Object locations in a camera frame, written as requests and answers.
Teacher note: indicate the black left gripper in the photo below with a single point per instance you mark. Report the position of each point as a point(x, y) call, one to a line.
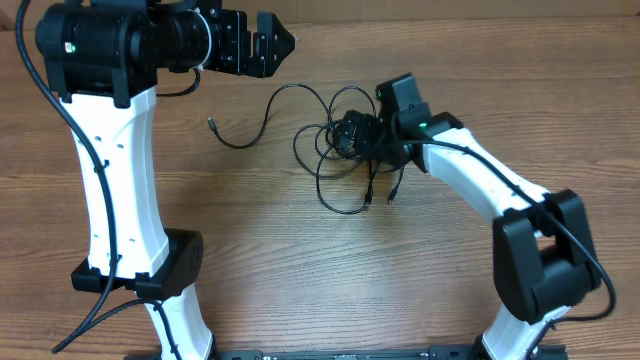
point(263, 63)

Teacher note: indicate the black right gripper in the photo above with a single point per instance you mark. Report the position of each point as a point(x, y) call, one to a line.
point(369, 128)

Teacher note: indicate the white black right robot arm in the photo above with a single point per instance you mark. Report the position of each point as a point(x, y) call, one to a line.
point(544, 260)

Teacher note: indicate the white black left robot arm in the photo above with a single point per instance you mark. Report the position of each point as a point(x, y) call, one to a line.
point(101, 60)

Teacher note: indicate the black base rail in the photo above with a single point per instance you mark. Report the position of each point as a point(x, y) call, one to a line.
point(350, 354)

